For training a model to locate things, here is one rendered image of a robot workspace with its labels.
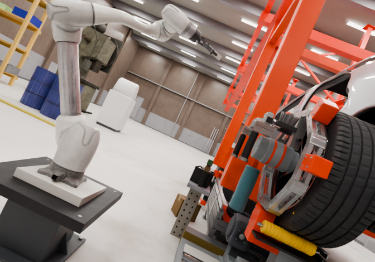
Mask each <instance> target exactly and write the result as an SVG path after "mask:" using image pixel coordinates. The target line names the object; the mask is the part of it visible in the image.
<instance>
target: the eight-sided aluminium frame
mask: <svg viewBox="0 0 375 262"><path fill-rule="evenodd" d="M311 111H312V108H310V109H309V108H308V109H306V110H303V111H300V112H298V113H295V114H294V116H295V117H299V116H302V118H304V119H305V118H306V124H307V140H306V144H305V146H304V149H303V151H302V154H301V156H300V159H299V161H298V163H297V165H296V168H295V170H294V172H293V175H292V177H291V179H290V180H289V182H288V184H287V185H286V186H285V187H284V188H283V189H282V190H281V191H280V192H279V193H278V194H277V195H276V196H275V197H274V198H273V199H272V200H271V198H270V196H271V187H272V177H273V173H274V170H275V169H274V168H272V167H268V166H267V165H265V164H264V166H263V167H262V170H261V178H260V182H259V189H258V195H257V201H259V203H260V204H261V205H262V206H263V207H264V208H265V210H266V211H268V212H270V213H272V214H274V215H276V216H280V215H282V213H283V212H284V211H285V210H286V209H287V208H289V207H290V206H291V205H292V204H293V203H294V202H295V201H296V200H297V199H298V198H300V197H301V196H303V194H304V193H305V192H306V190H307V188H308V187H309V183H310V180H311V178H312V176H313V175H312V174H309V173H307V172H305V173H304V175H303V177H302V179H300V177H301V174H302V172H303V170H301V169H300V166H301V164H302V161H303V159H304V156H305V154H310V153H311V151H312V149H314V151H313V153H312V154H316V155H317V156H321V154H322V152H323V150H324V149H325V145H326V139H327V138H326V136H325V128H324V124H323V123H320V122H318V121H316V120H313V119H312V117H311V114H310V112H311ZM284 135H285V134H284V133H281V132H280V134H279V135H278V136H277V137H276V139H275V140H276V141H278V142H281V143H283V144H285V145H286V144H287V142H288V141H289V139H290V135H287V136H285V138H284V139H283V136H284ZM266 177H267V182H266V190H265V194H264V193H263V192H264V187H265V180H266Z"/></svg>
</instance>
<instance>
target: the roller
mask: <svg viewBox="0 0 375 262"><path fill-rule="evenodd" d="M257 225H258V226H260V227H261V228H260V231H261V232H262V233H264V234H266V235H268V236H270V237H272V238H274V239H277V240H278V241H281V242H284V243H285V244H287V245H289V246H291V247H293V248H295V249H298V250H299V251H302V252H303V253H305V254H308V255H310V256H313V255H314V254H315V253H316V254H319V250H317V249H316V245H315V244H314V243H313V242H311V241H308V240H306V239H304V238H302V237H300V236H297V235H296V234H294V233H292V232H289V231H287V230H285V229H283V228H281V227H279V226H277V225H274V224H273V223H270V222H269V221H267V220H264V221H263V222H262V223H260V222H257Z"/></svg>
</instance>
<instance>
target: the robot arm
mask: <svg viewBox="0 0 375 262"><path fill-rule="evenodd" d="M46 13H47V16H48V18H49V19H50V20H51V28H52V35H53V38H54V40H55V42H57V62H58V72H59V92H60V112H61V115H59V116H58V117H57V118H56V122H55V140H56V144H57V151H56V153H55V156H54V158H53V160H52V162H51V163H50V165H49V166H48V167H46V168H39V169H38V171H37V172H38V173H39V174H43V175H45V176H48V177H50V178H51V179H52V180H54V181H60V182H62V183H65V184H67V185H69V186H71V187H74V188H77V187H78V185H80V184H81V183H83V182H86V181H87V178H85V177H84V176H83V175H84V173H85V171H86V169H87V167H88V165H89V164H90V162H91V161H92V159H93V157H94V155H95V153H96V150H97V148H98V145H99V142H100V131H99V129H98V128H97V127H96V126H94V125H92V124H90V123H88V122H87V119H86V117H85V116H84V115H83V114H81V98H80V73H79V47H78V44H80V42H81V36H82V30H83V27H84V26H94V25H101V24H106V23H120V24H123V25H125V26H128V27H130V28H132V29H134V30H136V31H138V32H141V33H144V34H147V35H152V36H153V37H154V38H155V39H156V40H158V41H160V42H165V41H167V40H169V39H170V38H172V37H173V36H174V35H175V34H176V33H177V32H179V33H181V34H182V35H183V36H184V37H185V38H187V39H189V40H190V41H192V42H196V41H198V44H200V45H202V47H205V48H206V49H207V50H208V51H209V52H210V54H211V55H213V56H214V57H215V58H216V59H218V60H219V61H220V59H221V58H222V56H221V55H220V54H218V53H217V52H216V51H215V50H214V49H213V48H212V47H211V46H210V44H207V42H206V41H205V40H204V39H203V38H202V37H201V38H200V36H201V32H200V31H199V30H198V29H196V28H197V27H196V26H195V25H194V24H193V23H192V22H191V21H190V20H189V19H188V17H187V16H186V14H185V13H184V12H182V11H181V10H180V9H178V8H177V7H176V6H174V5H172V4H168V5H167V6H166V7H165V8H164V9H163V10H162V12H161V16H162V18H163V19H162V20H159V21H155V22H154V23H153V24H151V25H147V24H144V23H142V22H141V21H139V20H138V19H136V18H134V17H133V16H131V15H130V14H128V13H126V12H124V11H121V10H118V9H114V8H110V7H106V6H101V5H99V4H95V3H92V2H86V1H81V0H53V1H50V2H49V3H48V4H47V5H46Z"/></svg>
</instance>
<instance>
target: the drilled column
mask: <svg viewBox="0 0 375 262"><path fill-rule="evenodd" d="M201 195H202V193H200V192H198V191H196V190H193V189H191V188H190V189H189V192H188V194H187V197H186V199H185V201H184V203H183V205H182V208H181V210H180V212H179V214H178V216H177V219H176V221H175V223H174V225H173V227H172V230H171V232H170V234H171V235H174V236H176V237H178V238H179V239H180V238H181V236H182V233H183V232H184V229H185V227H186V225H188V224H189V222H190V220H191V217H192V215H193V213H194V211H195V209H196V206H197V204H198V202H199V200H200V197H201Z"/></svg>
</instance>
